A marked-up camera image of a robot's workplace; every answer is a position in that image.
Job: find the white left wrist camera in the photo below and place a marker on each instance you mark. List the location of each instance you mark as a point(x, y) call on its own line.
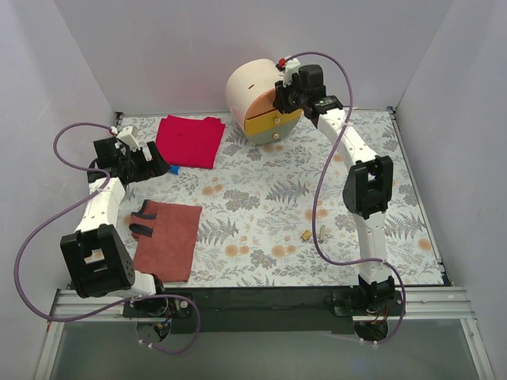
point(126, 136)

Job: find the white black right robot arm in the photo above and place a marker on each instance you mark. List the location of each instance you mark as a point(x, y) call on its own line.
point(368, 186)

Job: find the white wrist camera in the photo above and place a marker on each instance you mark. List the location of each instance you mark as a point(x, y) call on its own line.
point(288, 66)
point(126, 136)

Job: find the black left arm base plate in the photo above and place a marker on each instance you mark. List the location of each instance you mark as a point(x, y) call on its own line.
point(160, 307)

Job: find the rust brown folded garment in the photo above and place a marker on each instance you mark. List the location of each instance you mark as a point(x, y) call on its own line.
point(166, 235)

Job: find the small brass sharpener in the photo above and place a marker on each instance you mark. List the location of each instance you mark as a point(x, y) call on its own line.
point(306, 235)

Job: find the aluminium frame rail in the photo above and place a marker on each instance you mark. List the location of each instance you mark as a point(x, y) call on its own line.
point(275, 333)

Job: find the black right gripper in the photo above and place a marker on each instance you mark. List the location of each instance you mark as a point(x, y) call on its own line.
point(283, 97)

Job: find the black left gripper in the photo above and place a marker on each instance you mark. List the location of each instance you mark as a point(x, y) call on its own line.
point(148, 163)

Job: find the red folded cloth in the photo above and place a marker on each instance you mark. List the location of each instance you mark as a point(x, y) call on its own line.
point(189, 142)

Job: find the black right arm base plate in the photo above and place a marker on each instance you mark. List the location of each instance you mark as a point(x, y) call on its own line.
point(346, 302)

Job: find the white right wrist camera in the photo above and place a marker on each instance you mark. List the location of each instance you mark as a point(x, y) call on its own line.
point(288, 66)

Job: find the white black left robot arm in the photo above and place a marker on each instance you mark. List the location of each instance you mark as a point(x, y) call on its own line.
point(96, 257)

